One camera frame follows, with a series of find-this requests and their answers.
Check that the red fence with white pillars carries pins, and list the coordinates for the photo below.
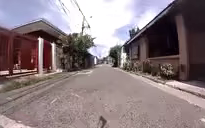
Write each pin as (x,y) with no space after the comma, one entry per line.
(27,55)

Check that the grey asphalt road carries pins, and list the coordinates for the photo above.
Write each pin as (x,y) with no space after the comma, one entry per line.
(106,96)

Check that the utility pole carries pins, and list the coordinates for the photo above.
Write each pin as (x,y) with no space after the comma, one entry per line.
(83,28)

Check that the brown building with porch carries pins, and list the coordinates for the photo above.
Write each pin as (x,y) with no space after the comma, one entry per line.
(196,40)

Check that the dark tree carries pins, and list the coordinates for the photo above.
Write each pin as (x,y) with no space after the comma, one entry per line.
(133,31)

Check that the white building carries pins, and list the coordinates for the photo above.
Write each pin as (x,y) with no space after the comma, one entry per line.
(123,58)

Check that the concrete gutter strip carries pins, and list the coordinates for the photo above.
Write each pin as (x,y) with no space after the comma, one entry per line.
(10,98)

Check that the building with brown roof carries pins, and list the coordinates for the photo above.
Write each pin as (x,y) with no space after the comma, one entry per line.
(40,28)

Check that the row of bushes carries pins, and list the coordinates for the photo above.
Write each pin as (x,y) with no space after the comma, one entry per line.
(166,70)

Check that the concrete pavement strip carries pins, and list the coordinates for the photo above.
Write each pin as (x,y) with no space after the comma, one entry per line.
(190,90)

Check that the grass verge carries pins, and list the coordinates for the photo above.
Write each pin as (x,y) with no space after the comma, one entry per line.
(21,83)

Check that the green leafy tree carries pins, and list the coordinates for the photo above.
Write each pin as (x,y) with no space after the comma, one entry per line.
(77,46)

